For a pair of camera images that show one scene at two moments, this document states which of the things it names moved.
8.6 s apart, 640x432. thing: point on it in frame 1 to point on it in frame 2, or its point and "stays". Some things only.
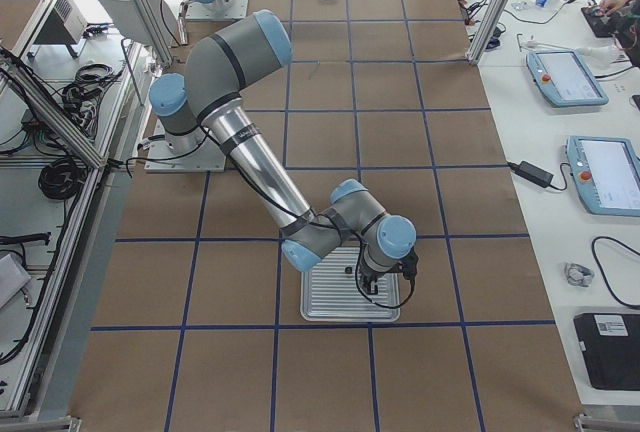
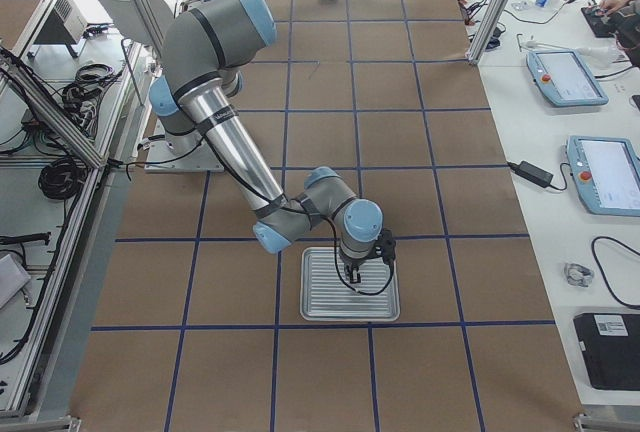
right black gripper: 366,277 to 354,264
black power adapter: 532,173 stays
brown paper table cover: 198,325 stays
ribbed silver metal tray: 332,292 stays
